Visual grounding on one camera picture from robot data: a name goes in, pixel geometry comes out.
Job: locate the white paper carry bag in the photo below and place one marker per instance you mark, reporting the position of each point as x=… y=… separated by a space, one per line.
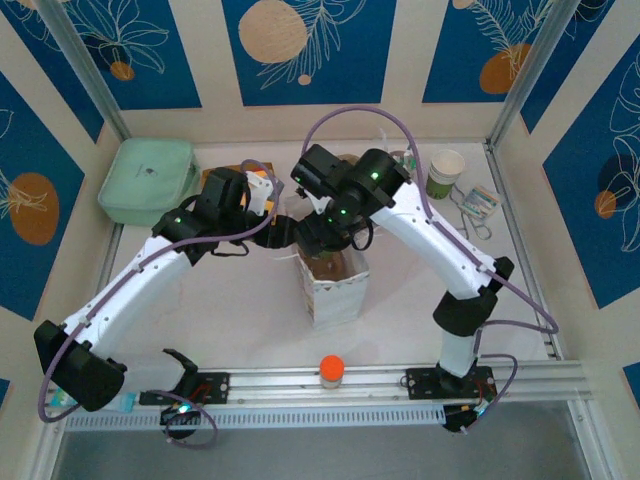
x=340 y=305

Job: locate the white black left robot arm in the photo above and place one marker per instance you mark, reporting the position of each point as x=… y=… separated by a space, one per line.
x=125 y=295

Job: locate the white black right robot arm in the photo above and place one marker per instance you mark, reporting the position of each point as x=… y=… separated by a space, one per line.
x=435 y=245

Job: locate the green white stick sachet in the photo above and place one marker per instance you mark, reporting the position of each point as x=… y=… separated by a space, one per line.
x=406 y=162

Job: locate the pink holder cup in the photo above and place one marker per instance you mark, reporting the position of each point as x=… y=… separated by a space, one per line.
x=413 y=170

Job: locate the white wrapped straw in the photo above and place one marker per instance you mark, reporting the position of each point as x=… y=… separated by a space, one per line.
x=384 y=137

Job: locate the brown cardboard napkin box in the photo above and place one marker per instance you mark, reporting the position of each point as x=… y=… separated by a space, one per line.
x=265 y=166

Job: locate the green cup with lid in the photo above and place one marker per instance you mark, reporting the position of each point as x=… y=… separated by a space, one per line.
x=447 y=162

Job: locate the mint green zip case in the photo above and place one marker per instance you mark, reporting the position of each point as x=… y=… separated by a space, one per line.
x=145 y=180

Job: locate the orange capped small jar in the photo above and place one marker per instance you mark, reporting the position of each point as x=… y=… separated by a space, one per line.
x=332 y=367

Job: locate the black base controller board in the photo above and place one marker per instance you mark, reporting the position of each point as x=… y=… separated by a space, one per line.
x=455 y=422
x=172 y=417

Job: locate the blue white snack packet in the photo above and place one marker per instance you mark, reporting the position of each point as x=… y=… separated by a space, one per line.
x=127 y=401

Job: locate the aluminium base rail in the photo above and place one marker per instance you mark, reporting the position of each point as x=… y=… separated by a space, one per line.
x=280 y=382

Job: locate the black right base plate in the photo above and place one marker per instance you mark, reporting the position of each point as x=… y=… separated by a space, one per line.
x=422 y=382

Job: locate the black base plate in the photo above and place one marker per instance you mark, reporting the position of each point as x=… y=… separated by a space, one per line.
x=215 y=387
x=422 y=382

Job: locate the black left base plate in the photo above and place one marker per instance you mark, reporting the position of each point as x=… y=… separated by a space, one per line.
x=215 y=387

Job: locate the aluminium frame post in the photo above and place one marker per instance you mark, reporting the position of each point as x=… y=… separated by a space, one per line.
x=530 y=70
x=85 y=65

